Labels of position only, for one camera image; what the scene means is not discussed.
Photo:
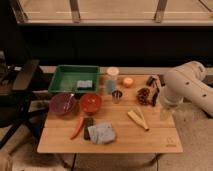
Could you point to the orange red pepper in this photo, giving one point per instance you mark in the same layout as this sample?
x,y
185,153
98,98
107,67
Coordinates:
x,y
78,127

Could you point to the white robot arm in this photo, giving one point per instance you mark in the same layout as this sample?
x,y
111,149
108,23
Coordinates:
x,y
186,81

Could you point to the green plastic tray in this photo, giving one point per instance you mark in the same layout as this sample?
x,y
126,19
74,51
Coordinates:
x,y
65,78

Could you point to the small metal cup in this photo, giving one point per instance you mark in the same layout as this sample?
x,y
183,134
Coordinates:
x,y
116,96

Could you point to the clear jar with white lid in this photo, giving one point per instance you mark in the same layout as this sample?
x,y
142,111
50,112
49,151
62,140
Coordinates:
x,y
111,79

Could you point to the red bowl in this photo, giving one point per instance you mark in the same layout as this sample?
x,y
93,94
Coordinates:
x,y
90,103

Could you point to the small blue sponge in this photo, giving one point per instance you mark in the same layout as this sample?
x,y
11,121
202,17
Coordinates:
x,y
84,84

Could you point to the wooden folding table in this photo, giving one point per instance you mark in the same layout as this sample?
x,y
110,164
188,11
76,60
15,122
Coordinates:
x,y
122,127

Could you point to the brown pine cone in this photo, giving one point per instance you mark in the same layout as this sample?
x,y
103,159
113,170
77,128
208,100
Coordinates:
x,y
142,96

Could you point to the black remote control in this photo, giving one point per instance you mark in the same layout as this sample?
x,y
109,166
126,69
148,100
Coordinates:
x,y
88,122

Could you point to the grey blue cloth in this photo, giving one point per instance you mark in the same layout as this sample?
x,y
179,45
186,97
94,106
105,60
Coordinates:
x,y
102,133

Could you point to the purple bowl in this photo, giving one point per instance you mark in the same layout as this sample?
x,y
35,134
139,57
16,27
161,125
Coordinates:
x,y
62,103

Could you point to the black chair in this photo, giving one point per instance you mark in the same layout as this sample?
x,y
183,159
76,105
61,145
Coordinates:
x,y
16,94

